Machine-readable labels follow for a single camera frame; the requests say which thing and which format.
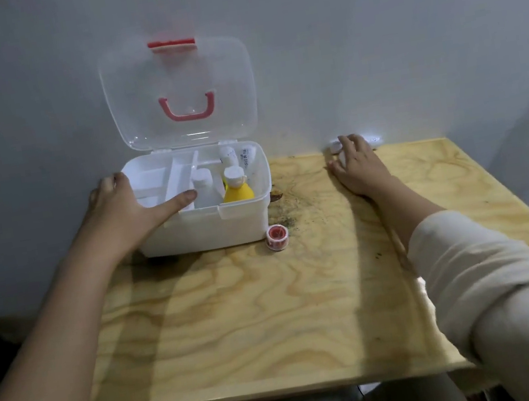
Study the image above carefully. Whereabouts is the white long sleeve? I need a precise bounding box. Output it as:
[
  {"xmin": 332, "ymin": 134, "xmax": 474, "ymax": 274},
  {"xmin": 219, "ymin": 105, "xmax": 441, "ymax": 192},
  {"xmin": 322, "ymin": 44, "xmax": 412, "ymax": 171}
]
[{"xmin": 401, "ymin": 197, "xmax": 529, "ymax": 401}]

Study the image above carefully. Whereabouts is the small white container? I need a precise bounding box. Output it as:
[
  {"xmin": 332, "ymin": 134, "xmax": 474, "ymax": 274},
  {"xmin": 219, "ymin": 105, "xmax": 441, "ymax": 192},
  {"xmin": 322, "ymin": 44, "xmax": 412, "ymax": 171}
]
[{"xmin": 327, "ymin": 132, "xmax": 383, "ymax": 156}]

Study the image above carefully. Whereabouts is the white plastic storage box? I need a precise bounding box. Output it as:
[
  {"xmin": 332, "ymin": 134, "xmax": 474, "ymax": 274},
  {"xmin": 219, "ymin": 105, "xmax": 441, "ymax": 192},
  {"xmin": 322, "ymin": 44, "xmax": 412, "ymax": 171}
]
[{"xmin": 118, "ymin": 135, "xmax": 283, "ymax": 263}]

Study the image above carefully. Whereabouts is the red box handle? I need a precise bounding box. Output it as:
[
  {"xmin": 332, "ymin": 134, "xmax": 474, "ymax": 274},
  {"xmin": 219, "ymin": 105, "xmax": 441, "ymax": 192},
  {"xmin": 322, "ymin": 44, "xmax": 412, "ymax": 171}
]
[{"xmin": 158, "ymin": 89, "xmax": 220, "ymax": 125}]

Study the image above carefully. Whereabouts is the person's left forearm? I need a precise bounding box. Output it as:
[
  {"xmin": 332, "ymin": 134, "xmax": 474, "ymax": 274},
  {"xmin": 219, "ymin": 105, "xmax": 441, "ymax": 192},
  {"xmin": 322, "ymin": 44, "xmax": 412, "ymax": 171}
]
[{"xmin": 0, "ymin": 230, "xmax": 164, "ymax": 401}]

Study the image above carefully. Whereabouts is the yellow bottle with white cap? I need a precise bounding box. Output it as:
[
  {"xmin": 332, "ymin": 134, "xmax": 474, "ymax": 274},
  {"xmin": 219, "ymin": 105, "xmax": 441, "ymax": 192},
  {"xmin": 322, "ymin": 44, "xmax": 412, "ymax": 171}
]
[{"xmin": 218, "ymin": 163, "xmax": 256, "ymax": 204}]

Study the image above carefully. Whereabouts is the red box latch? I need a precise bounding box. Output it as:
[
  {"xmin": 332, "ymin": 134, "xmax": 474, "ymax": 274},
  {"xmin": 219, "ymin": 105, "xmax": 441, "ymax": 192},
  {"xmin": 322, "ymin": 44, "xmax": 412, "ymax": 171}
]
[{"xmin": 147, "ymin": 35, "xmax": 197, "ymax": 55}]

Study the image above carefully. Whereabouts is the red tape roll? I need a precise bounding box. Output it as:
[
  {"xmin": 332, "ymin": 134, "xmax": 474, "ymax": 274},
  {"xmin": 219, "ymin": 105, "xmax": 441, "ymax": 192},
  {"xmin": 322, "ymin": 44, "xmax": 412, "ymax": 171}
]
[{"xmin": 264, "ymin": 223, "xmax": 292, "ymax": 253}]

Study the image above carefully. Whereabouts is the person's left hand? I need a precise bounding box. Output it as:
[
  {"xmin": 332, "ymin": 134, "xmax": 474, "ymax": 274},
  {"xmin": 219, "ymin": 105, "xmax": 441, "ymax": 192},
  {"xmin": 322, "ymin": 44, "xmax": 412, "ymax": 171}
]
[{"xmin": 72, "ymin": 161, "xmax": 205, "ymax": 266}]

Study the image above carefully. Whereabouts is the clear plastic box lid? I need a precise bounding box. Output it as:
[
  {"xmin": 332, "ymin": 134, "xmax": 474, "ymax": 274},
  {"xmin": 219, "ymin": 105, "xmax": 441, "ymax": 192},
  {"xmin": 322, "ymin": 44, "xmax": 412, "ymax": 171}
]
[{"xmin": 96, "ymin": 31, "xmax": 264, "ymax": 162}]

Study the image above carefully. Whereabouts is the white printed tube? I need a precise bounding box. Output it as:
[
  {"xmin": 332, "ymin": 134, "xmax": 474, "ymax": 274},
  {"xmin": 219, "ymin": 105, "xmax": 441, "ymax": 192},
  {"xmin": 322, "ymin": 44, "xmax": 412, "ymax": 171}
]
[
  {"xmin": 236, "ymin": 144, "xmax": 261, "ymax": 173},
  {"xmin": 217, "ymin": 145, "xmax": 239, "ymax": 171}
]

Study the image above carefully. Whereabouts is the person's right forearm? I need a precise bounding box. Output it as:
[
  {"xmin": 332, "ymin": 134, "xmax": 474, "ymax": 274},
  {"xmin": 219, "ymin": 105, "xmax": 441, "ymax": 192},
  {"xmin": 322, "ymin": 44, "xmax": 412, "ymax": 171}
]
[{"xmin": 366, "ymin": 168, "xmax": 460, "ymax": 272}]

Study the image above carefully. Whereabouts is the white compartment tray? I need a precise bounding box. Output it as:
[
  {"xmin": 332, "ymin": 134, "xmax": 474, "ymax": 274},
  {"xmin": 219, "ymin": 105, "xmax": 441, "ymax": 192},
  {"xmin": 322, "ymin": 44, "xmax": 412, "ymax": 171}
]
[{"xmin": 120, "ymin": 145, "xmax": 227, "ymax": 223}]

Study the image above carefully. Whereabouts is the person's right hand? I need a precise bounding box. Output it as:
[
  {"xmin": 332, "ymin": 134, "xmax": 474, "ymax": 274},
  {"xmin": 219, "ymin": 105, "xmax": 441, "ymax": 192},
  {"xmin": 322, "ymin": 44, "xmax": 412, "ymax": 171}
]
[{"xmin": 322, "ymin": 127, "xmax": 400, "ymax": 204}]

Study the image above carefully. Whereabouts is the white plastic bottle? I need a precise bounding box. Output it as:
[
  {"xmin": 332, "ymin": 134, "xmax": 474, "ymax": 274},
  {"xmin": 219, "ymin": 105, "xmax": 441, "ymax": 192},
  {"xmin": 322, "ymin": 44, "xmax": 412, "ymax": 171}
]
[{"xmin": 189, "ymin": 166, "xmax": 218, "ymax": 205}]

